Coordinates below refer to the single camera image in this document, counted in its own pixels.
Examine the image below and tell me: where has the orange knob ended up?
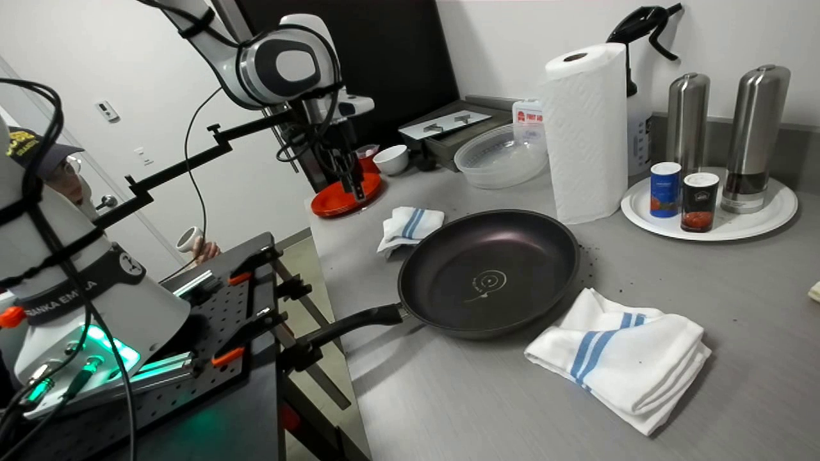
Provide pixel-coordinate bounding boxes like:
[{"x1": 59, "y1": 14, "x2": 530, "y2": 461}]
[{"x1": 0, "y1": 305, "x2": 28, "y2": 332}]

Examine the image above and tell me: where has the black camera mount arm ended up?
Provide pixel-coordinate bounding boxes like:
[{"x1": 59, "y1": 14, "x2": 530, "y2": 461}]
[{"x1": 91, "y1": 108, "x2": 297, "y2": 229}]

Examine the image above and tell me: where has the black flat appliance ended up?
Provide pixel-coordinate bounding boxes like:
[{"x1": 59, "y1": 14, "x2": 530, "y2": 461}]
[{"x1": 396, "y1": 97, "x2": 519, "y2": 170}]

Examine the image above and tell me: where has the blue spice can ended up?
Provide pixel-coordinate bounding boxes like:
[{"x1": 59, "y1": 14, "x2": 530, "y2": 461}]
[{"x1": 649, "y1": 159, "x2": 685, "y2": 219}]

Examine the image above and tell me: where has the white blue striped dish cloth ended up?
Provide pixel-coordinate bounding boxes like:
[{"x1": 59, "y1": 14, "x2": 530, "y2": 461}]
[
  {"x1": 524, "y1": 284, "x2": 715, "y2": 438},
  {"x1": 375, "y1": 202, "x2": 448, "y2": 258}
]

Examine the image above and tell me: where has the small white bowl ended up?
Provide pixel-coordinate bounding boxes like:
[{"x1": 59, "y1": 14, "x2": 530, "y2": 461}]
[{"x1": 371, "y1": 141, "x2": 412, "y2": 178}]

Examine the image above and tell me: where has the dark red spice can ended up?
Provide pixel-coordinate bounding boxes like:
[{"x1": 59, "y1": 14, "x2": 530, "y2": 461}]
[{"x1": 680, "y1": 169, "x2": 722, "y2": 234}]

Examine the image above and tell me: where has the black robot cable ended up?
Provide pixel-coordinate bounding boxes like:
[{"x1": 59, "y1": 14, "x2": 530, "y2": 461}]
[{"x1": 0, "y1": 73, "x2": 141, "y2": 461}]

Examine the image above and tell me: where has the large clear plastic bowl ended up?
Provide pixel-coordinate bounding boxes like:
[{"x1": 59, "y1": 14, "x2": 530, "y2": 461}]
[{"x1": 452, "y1": 121, "x2": 551, "y2": 192}]

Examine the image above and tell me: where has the white paper towel roll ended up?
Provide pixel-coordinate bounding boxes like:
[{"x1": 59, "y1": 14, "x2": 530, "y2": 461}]
[{"x1": 544, "y1": 41, "x2": 634, "y2": 227}]

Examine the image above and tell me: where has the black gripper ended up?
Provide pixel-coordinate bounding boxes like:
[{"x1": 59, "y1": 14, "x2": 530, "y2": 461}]
[{"x1": 319, "y1": 113, "x2": 371, "y2": 205}]

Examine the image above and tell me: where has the red plate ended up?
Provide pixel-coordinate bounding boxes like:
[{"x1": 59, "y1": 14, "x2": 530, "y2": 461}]
[{"x1": 309, "y1": 156, "x2": 384, "y2": 219}]

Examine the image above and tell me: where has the thin black wall cable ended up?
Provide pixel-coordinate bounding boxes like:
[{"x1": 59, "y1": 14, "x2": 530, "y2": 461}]
[{"x1": 179, "y1": 82, "x2": 227, "y2": 258}]

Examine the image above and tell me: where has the black robot mount table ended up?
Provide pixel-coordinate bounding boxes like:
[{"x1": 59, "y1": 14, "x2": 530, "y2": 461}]
[{"x1": 0, "y1": 229, "x2": 291, "y2": 461}]

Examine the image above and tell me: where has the stainless steel grinder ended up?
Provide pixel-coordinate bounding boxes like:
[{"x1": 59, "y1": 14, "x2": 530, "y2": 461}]
[
  {"x1": 720, "y1": 62, "x2": 795, "y2": 214},
  {"x1": 665, "y1": 71, "x2": 712, "y2": 177}
]

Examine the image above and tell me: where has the white round plate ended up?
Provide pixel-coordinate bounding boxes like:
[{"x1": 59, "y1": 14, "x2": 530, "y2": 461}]
[{"x1": 619, "y1": 170, "x2": 803, "y2": 245}]

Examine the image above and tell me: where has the black frying pan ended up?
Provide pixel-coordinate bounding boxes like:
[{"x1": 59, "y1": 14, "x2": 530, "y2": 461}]
[{"x1": 291, "y1": 208, "x2": 585, "y2": 361}]

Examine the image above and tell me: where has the white wall thermostat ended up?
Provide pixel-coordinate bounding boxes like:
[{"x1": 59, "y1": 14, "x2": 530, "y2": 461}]
[{"x1": 93, "y1": 97, "x2": 124, "y2": 126}]

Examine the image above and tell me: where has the spray bottle with black nozzle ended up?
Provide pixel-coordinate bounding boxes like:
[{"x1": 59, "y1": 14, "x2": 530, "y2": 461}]
[{"x1": 606, "y1": 3, "x2": 688, "y2": 186}]

